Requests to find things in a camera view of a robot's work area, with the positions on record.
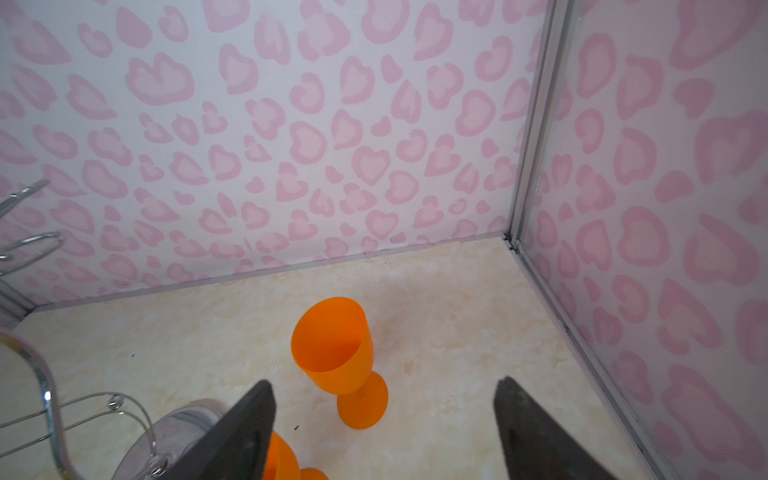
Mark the orange plastic wine glass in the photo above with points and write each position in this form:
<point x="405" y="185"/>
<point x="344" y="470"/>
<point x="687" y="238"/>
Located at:
<point x="332" y="344"/>
<point x="282" y="463"/>

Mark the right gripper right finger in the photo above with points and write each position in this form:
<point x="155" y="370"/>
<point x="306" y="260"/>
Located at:
<point x="534" y="445"/>

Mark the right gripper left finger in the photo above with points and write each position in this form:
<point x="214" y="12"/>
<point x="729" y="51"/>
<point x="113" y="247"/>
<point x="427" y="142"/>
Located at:
<point x="237" y="446"/>

